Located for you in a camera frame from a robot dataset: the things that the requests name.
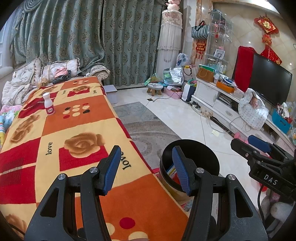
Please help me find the grey patterned rug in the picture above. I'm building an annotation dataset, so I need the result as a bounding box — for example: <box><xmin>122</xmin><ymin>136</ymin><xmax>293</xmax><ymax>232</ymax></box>
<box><xmin>114</xmin><ymin>102</ymin><xmax>180</xmax><ymax>169</ymax></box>

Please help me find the white tv cabinet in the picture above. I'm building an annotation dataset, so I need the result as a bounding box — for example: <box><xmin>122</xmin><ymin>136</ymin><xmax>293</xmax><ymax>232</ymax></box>
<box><xmin>192</xmin><ymin>78</ymin><xmax>295</xmax><ymax>153</ymax></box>

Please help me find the black trash bin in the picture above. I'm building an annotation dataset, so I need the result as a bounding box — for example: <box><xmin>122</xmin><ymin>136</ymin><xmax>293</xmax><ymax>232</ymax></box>
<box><xmin>160</xmin><ymin>139</ymin><xmax>220</xmax><ymax>196</ymax></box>

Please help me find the red cloth television cover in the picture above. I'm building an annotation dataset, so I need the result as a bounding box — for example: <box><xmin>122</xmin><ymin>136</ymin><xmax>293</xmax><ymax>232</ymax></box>
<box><xmin>232</xmin><ymin>46</ymin><xmax>256</xmax><ymax>92</ymax></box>

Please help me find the red chinese knot decoration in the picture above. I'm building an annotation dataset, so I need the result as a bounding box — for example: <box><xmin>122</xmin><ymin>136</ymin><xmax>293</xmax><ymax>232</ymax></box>
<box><xmin>254</xmin><ymin>16</ymin><xmax>282</xmax><ymax>65</ymax></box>

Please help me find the white dotted baby blanket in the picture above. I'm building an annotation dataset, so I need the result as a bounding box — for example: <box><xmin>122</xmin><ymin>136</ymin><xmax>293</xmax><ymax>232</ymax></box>
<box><xmin>238</xmin><ymin>88</ymin><xmax>269</xmax><ymax>131</ymax></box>

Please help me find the black flat television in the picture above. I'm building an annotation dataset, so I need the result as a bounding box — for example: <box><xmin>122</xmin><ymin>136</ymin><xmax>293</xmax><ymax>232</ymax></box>
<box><xmin>249</xmin><ymin>54</ymin><xmax>292</xmax><ymax>106</ymax></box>

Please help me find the white gloved right hand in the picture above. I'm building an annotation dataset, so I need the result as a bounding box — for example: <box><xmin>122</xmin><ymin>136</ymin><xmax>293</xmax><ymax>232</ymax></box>
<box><xmin>261</xmin><ymin>196</ymin><xmax>295</xmax><ymax>223</ymax></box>

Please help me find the colourful cartoon quilt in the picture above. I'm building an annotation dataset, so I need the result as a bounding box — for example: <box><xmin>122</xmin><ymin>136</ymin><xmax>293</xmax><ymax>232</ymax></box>
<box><xmin>0</xmin><ymin>105</ymin><xmax>22</xmax><ymax>148</ymax></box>

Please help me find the green patterned curtain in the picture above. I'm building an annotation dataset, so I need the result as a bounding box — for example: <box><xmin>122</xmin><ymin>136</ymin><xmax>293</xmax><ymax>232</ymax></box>
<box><xmin>10</xmin><ymin>1</ymin><xmax>164</xmax><ymax>86</ymax></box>

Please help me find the small round wooden stool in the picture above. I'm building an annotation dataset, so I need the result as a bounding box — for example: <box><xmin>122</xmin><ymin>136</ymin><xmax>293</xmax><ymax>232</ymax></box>
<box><xmin>147</xmin><ymin>83</ymin><xmax>163</xmax><ymax>96</ymax></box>

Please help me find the silver foil bag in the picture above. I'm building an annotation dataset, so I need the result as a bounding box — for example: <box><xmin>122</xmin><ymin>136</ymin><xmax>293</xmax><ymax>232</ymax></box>
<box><xmin>170</xmin><ymin>67</ymin><xmax>184</xmax><ymax>86</ymax></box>

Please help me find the red orange rose blanket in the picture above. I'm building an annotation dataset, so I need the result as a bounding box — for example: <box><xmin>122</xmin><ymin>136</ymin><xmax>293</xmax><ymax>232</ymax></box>
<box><xmin>1</xmin><ymin>77</ymin><xmax>188</xmax><ymax>240</ymax></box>

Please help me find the striped tote bag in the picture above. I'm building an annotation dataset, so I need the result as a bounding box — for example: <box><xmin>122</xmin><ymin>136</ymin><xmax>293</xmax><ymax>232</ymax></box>
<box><xmin>191</xmin><ymin>20</ymin><xmax>209</xmax><ymax>40</ymax></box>

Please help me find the white pink yogurt bottle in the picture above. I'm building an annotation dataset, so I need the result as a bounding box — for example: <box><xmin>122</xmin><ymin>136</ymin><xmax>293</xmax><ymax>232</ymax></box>
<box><xmin>43</xmin><ymin>92</ymin><xmax>55</xmax><ymax>115</ymax></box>

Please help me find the pink dumbbell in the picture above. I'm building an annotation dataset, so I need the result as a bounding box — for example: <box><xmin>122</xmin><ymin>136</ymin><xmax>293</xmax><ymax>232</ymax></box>
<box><xmin>233</xmin><ymin>132</ymin><xmax>248</xmax><ymax>144</ymax></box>

